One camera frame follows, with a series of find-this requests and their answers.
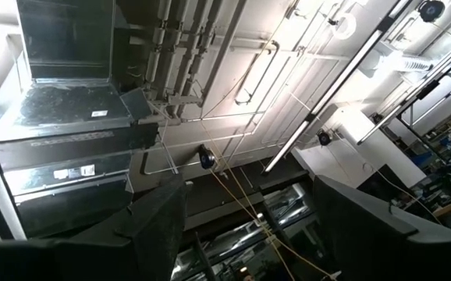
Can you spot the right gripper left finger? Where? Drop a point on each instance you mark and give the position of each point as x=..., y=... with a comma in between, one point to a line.
x=93, y=257

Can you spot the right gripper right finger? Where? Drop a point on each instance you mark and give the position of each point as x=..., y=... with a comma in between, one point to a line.
x=385, y=250

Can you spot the white round ceiling fixture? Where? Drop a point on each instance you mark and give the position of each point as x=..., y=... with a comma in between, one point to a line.
x=344, y=35

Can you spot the grey ceiling pipes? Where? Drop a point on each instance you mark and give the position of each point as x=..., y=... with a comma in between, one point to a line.
x=171, y=47

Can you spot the metal air duct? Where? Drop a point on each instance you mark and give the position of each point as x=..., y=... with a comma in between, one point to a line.
x=73, y=105

